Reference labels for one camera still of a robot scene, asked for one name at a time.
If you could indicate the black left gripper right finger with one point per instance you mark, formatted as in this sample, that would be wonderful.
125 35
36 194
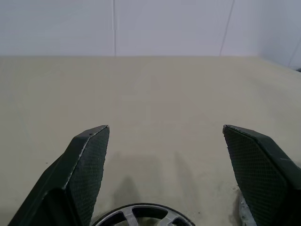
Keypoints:
263 176

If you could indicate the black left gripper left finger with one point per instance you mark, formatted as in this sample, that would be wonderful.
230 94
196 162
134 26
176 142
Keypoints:
70 176

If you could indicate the silver spoked rotor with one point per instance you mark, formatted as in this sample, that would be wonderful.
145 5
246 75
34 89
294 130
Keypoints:
127 216

